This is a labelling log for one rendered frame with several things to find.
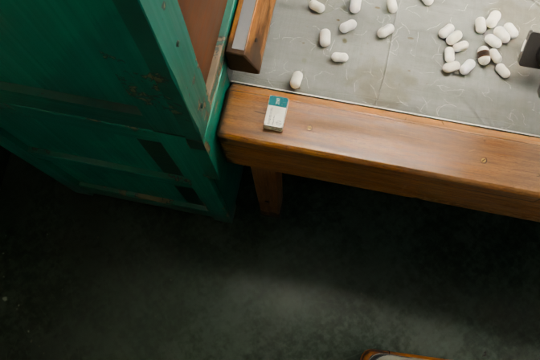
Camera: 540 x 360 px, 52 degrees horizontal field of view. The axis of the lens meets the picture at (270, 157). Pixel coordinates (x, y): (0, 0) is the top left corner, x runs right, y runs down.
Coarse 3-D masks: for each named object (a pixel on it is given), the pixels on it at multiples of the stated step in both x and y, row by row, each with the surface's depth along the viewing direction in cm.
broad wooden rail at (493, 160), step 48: (240, 96) 102; (288, 96) 103; (240, 144) 102; (288, 144) 100; (336, 144) 99; (384, 144) 99; (432, 144) 99; (480, 144) 99; (528, 144) 99; (384, 192) 115; (432, 192) 107; (480, 192) 101; (528, 192) 96
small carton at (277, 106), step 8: (272, 96) 100; (280, 96) 100; (272, 104) 100; (280, 104) 100; (272, 112) 99; (280, 112) 99; (264, 120) 99; (272, 120) 99; (280, 120) 99; (264, 128) 100; (272, 128) 99; (280, 128) 98
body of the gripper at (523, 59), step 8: (536, 32) 96; (528, 40) 97; (536, 40) 97; (528, 48) 98; (536, 48) 97; (520, 56) 99; (528, 56) 98; (536, 56) 98; (520, 64) 100; (528, 64) 99; (536, 64) 99
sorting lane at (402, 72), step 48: (288, 0) 111; (336, 0) 111; (384, 0) 110; (480, 0) 110; (528, 0) 110; (288, 48) 108; (336, 48) 108; (384, 48) 107; (432, 48) 107; (336, 96) 105; (384, 96) 104; (432, 96) 104; (480, 96) 104; (528, 96) 104
